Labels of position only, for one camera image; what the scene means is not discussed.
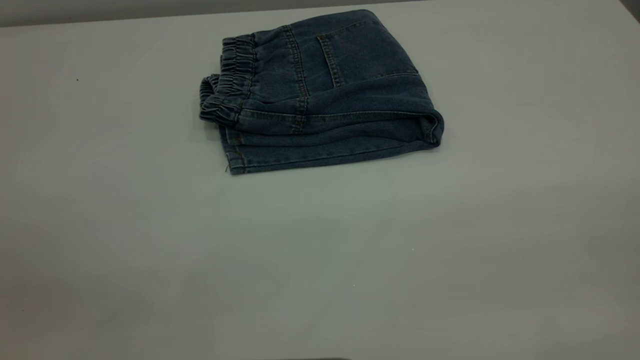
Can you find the blue denim jeans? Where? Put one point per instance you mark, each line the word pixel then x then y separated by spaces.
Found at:
pixel 340 85

